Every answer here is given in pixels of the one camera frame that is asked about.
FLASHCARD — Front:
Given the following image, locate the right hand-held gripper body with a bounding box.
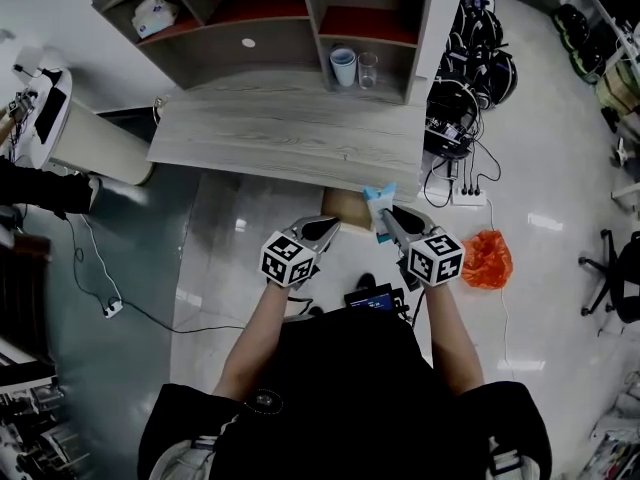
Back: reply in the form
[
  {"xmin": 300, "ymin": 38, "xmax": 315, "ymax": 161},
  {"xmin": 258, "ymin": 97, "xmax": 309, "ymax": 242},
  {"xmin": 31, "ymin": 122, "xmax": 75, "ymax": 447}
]
[{"xmin": 397, "ymin": 226, "xmax": 467, "ymax": 293}]

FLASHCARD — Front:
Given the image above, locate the black tablet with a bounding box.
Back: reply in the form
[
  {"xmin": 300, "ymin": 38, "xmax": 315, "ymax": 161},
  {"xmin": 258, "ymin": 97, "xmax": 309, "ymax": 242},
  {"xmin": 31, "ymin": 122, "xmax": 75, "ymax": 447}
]
[{"xmin": 33, "ymin": 85, "xmax": 69, "ymax": 145}]

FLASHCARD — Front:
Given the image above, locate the person's left forearm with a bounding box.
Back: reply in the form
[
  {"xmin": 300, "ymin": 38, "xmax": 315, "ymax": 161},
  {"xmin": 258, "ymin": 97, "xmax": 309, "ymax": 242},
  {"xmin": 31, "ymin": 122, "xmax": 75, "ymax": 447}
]
[{"xmin": 212, "ymin": 280, "xmax": 292, "ymax": 399}]

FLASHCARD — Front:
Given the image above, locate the person's right forearm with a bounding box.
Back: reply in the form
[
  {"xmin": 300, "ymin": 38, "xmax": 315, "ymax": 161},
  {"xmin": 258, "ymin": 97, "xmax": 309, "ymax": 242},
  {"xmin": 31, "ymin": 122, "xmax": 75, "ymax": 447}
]
[{"xmin": 423, "ymin": 282, "xmax": 486, "ymax": 397}]

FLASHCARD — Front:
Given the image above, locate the orange plastic bag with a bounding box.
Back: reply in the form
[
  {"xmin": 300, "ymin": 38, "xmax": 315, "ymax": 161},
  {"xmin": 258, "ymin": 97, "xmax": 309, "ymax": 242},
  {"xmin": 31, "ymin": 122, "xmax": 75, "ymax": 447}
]
[{"xmin": 459, "ymin": 229, "xmax": 515, "ymax": 290}]

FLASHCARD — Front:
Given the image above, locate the black office chair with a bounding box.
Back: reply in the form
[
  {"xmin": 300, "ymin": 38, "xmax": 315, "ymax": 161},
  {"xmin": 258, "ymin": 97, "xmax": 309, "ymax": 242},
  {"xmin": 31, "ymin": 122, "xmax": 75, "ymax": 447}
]
[{"xmin": 578, "ymin": 229, "xmax": 640, "ymax": 326}]

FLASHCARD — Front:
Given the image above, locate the white tissue packet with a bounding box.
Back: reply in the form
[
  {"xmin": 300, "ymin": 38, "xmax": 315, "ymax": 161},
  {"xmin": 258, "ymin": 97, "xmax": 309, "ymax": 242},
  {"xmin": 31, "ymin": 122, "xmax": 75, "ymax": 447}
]
[{"xmin": 131, "ymin": 0, "xmax": 181, "ymax": 40}]

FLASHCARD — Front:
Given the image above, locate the person's black shirt torso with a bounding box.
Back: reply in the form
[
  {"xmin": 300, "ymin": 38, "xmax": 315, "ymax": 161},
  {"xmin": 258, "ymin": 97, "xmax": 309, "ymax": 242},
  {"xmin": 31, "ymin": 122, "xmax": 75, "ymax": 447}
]
[{"xmin": 137, "ymin": 307, "xmax": 554, "ymax": 480}]

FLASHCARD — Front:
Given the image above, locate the black waist-worn screen device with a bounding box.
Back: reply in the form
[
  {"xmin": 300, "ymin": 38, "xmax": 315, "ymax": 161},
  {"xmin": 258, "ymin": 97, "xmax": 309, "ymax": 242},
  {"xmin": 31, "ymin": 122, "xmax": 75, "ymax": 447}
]
[{"xmin": 343, "ymin": 281, "xmax": 409, "ymax": 320}]

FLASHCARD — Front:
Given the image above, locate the row of black green backpacks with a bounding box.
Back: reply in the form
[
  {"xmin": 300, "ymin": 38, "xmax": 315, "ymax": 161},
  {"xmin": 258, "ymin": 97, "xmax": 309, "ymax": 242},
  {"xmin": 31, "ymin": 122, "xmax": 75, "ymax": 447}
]
[{"xmin": 551, "ymin": 3, "xmax": 609, "ymax": 86}]

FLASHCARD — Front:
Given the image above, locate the pile of black backpacks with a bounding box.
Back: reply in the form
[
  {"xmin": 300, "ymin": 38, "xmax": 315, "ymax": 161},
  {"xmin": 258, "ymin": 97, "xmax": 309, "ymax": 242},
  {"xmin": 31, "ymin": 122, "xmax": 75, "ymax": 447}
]
[{"xmin": 424, "ymin": 0, "xmax": 520, "ymax": 160}]

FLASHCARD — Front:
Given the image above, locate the white office desk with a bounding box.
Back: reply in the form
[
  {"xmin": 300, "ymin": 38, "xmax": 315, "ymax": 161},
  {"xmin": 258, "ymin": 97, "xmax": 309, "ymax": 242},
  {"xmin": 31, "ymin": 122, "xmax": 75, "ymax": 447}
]
[{"xmin": 559, "ymin": 0, "xmax": 640, "ymax": 72}]

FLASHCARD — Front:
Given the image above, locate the brown wooden drawer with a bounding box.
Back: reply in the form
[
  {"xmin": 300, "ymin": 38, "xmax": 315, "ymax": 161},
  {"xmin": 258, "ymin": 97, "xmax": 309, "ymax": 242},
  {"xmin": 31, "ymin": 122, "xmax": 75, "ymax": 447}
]
[{"xmin": 319, "ymin": 187, "xmax": 377, "ymax": 235}]

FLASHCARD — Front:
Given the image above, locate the grey wooden desk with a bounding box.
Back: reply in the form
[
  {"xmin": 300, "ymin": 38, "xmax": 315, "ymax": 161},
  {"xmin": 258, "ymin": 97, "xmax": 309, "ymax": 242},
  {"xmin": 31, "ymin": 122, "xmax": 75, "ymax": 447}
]
[{"xmin": 145, "ymin": 70, "xmax": 427, "ymax": 205}]

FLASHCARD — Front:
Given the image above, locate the white cup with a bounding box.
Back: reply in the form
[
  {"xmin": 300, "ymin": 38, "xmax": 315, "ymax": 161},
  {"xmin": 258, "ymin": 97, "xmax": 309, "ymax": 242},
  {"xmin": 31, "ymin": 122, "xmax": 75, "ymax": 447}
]
[{"xmin": 328, "ymin": 45, "xmax": 358, "ymax": 89}]

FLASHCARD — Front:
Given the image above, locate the light blue tissue pack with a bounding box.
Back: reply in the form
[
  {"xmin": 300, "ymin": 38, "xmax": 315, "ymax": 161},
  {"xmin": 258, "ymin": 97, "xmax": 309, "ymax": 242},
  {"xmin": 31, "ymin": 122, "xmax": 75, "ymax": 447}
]
[{"xmin": 362, "ymin": 182, "xmax": 399, "ymax": 245}]

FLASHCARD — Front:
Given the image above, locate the thin white cable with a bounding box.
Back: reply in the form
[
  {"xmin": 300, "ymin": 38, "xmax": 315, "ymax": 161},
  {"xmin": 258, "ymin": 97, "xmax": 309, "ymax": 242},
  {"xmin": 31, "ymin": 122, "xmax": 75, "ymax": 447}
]
[{"xmin": 79, "ymin": 212, "xmax": 122, "ymax": 305}]

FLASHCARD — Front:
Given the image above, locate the clear drinking glass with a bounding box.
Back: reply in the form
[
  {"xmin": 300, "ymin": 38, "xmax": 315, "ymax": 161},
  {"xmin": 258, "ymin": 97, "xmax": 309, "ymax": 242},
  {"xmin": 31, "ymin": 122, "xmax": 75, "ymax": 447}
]
[{"xmin": 356, "ymin": 51, "xmax": 380, "ymax": 91}]

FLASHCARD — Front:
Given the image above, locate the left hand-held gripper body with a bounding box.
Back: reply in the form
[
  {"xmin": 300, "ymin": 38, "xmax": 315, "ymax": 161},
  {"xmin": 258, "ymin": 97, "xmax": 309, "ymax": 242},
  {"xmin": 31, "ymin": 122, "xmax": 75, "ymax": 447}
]
[{"xmin": 258, "ymin": 229, "xmax": 324, "ymax": 289}]

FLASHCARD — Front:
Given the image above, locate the grey wooden shelf hutch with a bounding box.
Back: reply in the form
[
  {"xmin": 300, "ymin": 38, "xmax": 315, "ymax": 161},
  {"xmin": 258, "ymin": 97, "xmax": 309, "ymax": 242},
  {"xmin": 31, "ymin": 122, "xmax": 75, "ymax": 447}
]
[{"xmin": 92, "ymin": 0, "xmax": 469, "ymax": 107}]

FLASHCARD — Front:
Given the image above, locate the person's left leg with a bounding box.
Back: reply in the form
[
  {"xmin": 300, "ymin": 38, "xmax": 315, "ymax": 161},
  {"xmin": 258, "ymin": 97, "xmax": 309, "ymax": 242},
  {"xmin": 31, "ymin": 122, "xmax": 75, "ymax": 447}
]
[{"xmin": 284, "ymin": 297, "xmax": 327, "ymax": 322}]

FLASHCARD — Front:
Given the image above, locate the cardboard box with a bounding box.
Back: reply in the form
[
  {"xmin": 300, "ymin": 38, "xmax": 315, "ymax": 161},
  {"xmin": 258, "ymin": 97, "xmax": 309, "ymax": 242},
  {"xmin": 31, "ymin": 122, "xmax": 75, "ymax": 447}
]
[{"xmin": 594, "ymin": 60, "xmax": 639, "ymax": 115}]

